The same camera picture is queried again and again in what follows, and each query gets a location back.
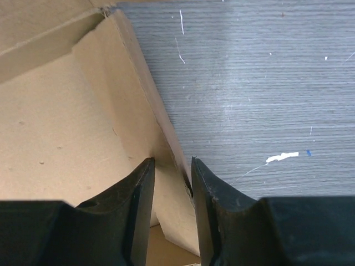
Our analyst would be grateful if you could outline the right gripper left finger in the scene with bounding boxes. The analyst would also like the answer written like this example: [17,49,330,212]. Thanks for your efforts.
[1,158,155,265]

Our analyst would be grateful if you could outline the brown cardboard blanks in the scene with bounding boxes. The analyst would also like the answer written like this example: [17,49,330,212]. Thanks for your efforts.
[1,1,200,265]

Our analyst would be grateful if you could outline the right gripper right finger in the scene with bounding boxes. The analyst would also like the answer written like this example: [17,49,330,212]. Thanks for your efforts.
[191,158,354,265]

